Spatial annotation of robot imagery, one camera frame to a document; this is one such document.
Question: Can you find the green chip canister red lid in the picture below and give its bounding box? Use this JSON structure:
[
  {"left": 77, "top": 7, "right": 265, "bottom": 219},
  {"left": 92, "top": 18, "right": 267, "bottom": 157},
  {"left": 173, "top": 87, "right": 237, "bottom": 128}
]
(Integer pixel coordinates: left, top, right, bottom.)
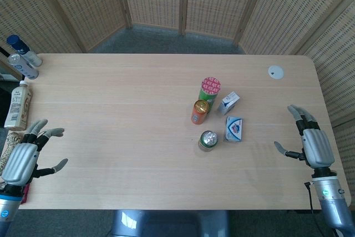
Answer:
[{"left": 198, "top": 77, "right": 222, "bottom": 113}]

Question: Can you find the woven folding screen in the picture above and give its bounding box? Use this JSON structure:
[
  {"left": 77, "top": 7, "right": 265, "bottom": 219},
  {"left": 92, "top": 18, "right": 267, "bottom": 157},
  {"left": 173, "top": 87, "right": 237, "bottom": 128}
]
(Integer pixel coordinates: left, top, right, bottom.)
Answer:
[{"left": 0, "top": 0, "right": 355, "bottom": 190}]

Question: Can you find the blue white soap box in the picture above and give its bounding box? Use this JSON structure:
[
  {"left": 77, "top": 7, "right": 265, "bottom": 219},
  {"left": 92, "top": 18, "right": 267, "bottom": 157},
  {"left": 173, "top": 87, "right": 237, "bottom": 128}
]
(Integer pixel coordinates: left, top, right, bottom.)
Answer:
[{"left": 223, "top": 115, "right": 245, "bottom": 143}]

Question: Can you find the patterned snack packet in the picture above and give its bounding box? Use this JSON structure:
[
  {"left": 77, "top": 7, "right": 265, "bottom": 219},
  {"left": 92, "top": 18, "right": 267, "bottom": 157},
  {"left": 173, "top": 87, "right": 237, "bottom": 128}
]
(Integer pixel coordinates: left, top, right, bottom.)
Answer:
[{"left": 0, "top": 132, "right": 26, "bottom": 177}]

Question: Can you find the beige milk tea bottle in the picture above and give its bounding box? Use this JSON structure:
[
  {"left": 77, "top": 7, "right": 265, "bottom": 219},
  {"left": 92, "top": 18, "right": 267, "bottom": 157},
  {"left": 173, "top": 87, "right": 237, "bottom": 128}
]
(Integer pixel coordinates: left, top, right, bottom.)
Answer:
[{"left": 3, "top": 80, "right": 33, "bottom": 131}]

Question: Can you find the blue capped white bottle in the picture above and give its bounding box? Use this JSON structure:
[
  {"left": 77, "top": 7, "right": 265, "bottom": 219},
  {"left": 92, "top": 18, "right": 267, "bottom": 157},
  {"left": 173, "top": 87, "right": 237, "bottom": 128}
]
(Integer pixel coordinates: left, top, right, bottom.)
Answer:
[{"left": 6, "top": 34, "right": 43, "bottom": 67}]

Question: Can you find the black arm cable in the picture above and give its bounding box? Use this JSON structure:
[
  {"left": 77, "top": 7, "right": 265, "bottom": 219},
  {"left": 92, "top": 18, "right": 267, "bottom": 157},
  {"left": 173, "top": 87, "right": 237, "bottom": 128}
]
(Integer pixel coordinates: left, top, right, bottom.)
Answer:
[{"left": 303, "top": 181, "right": 322, "bottom": 215}]

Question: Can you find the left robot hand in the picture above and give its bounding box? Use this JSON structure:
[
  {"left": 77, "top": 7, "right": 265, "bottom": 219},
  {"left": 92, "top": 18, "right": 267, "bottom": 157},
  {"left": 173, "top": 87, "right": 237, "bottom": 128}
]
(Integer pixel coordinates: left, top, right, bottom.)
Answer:
[{"left": 1, "top": 119, "right": 69, "bottom": 185}]

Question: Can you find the small white blue carton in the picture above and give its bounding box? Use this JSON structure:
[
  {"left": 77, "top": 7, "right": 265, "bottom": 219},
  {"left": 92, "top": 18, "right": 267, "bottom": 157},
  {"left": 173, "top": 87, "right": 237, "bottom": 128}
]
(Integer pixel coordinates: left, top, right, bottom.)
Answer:
[{"left": 217, "top": 91, "right": 240, "bottom": 117}]

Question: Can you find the red snack wrapper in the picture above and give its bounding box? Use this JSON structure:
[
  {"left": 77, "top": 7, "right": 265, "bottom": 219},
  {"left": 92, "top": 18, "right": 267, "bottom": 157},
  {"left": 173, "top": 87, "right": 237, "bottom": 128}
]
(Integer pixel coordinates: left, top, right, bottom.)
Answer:
[{"left": 21, "top": 183, "right": 31, "bottom": 205}]

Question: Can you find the white round cable grommet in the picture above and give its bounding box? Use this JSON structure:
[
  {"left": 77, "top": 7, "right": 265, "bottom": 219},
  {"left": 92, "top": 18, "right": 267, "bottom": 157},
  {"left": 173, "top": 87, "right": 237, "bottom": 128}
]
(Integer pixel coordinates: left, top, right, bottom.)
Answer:
[{"left": 267, "top": 65, "right": 285, "bottom": 80}]

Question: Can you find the green tin can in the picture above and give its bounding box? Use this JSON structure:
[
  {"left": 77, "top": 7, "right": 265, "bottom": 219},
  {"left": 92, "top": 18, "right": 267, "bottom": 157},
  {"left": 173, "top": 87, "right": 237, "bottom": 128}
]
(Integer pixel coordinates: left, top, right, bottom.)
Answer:
[{"left": 197, "top": 130, "right": 219, "bottom": 152}]

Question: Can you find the clear capped blue label bottle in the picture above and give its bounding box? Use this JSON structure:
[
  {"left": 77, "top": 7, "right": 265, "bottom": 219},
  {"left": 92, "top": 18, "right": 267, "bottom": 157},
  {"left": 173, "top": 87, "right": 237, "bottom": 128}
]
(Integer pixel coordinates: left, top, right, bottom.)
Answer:
[{"left": 7, "top": 54, "right": 39, "bottom": 80}]

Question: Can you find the orange soda can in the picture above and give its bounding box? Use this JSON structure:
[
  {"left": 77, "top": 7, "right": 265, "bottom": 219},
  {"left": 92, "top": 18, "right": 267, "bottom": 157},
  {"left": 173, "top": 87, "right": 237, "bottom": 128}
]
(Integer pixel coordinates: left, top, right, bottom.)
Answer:
[{"left": 190, "top": 99, "right": 210, "bottom": 125}]

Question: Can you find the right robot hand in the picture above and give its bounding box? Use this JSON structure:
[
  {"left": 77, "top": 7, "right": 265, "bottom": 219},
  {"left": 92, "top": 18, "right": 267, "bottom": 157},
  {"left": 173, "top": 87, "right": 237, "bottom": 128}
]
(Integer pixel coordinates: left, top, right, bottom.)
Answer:
[{"left": 273, "top": 104, "right": 336, "bottom": 170}]

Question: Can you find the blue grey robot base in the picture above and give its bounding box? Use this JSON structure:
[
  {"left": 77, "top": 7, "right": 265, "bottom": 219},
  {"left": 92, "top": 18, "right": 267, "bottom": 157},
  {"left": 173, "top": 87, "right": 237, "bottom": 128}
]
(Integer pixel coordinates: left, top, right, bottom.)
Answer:
[{"left": 110, "top": 209, "right": 230, "bottom": 237}]

